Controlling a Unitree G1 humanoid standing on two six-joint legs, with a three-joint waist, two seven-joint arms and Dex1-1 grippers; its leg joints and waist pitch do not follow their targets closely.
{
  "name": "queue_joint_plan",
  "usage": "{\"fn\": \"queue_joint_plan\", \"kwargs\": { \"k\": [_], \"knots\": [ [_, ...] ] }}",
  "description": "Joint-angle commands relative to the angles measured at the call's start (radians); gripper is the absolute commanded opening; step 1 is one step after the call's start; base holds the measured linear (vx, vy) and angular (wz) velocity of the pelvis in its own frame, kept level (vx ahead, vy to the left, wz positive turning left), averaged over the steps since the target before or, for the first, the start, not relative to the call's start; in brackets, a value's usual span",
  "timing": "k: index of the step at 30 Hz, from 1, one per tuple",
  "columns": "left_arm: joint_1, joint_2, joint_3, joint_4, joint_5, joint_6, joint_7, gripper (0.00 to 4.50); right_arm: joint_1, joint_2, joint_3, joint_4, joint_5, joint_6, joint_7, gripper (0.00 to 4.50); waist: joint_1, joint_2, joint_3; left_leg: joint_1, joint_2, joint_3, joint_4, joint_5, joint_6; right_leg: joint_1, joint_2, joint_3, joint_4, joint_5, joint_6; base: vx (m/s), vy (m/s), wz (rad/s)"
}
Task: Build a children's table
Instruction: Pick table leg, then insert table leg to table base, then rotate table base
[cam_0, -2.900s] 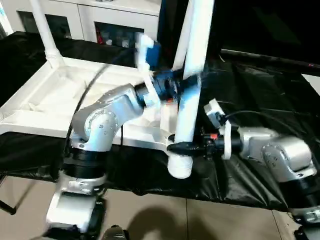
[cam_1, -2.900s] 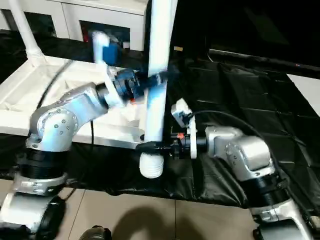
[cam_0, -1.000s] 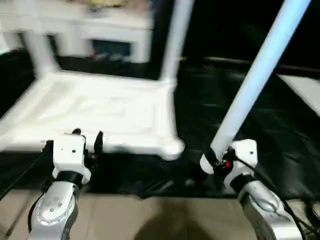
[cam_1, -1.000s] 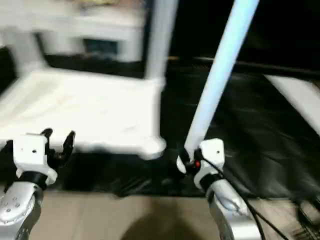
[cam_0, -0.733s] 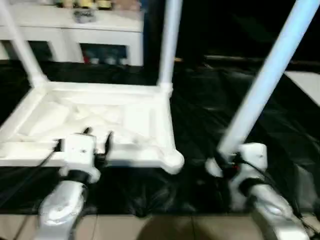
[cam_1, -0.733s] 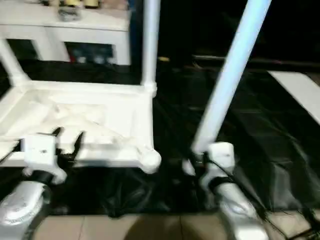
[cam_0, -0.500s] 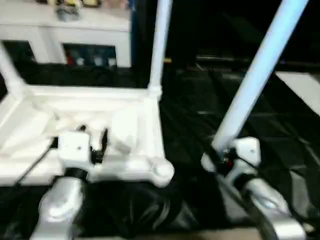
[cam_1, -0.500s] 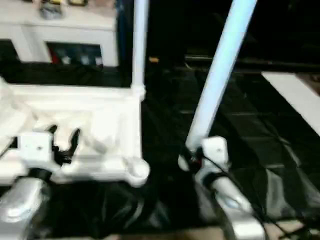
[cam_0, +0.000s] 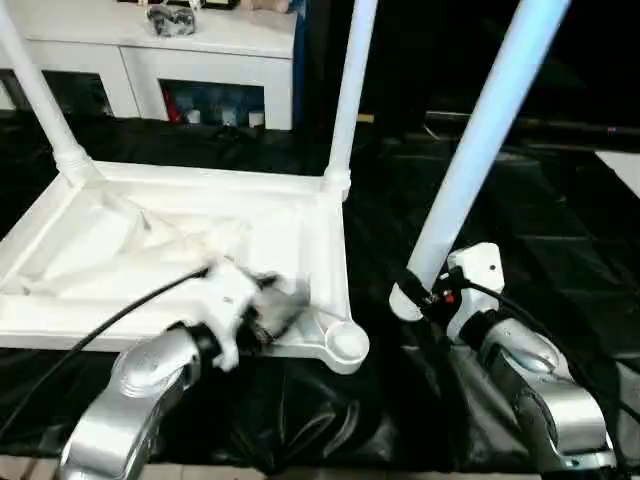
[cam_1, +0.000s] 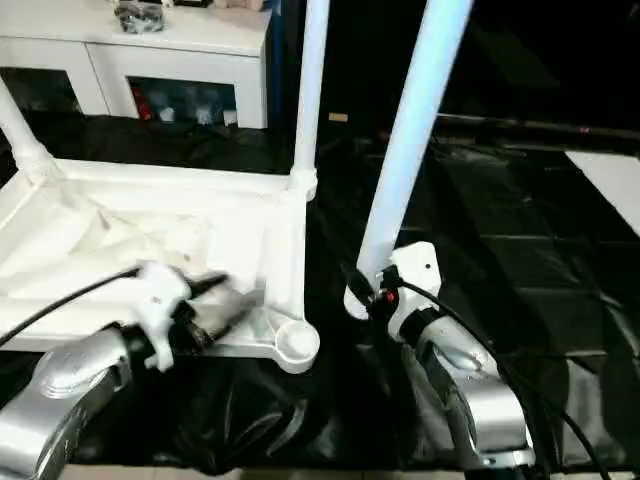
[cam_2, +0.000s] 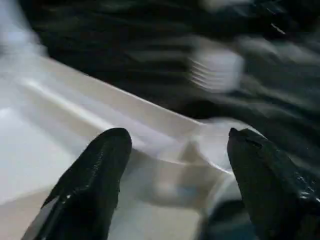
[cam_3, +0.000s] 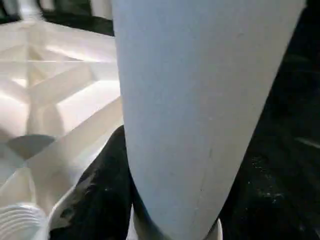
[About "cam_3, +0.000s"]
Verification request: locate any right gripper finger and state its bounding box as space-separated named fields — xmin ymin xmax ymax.
xmin=49 ymin=125 xmax=134 ymax=240

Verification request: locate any white plastic table top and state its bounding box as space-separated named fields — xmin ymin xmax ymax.
xmin=0 ymin=20 xmax=132 ymax=240

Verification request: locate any white plastic table leg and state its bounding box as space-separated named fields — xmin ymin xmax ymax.
xmin=111 ymin=0 xmax=307 ymax=240
xmin=17 ymin=0 xmax=43 ymax=22

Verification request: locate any black plastic mat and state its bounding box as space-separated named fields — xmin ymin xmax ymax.
xmin=0 ymin=0 xmax=320 ymax=240

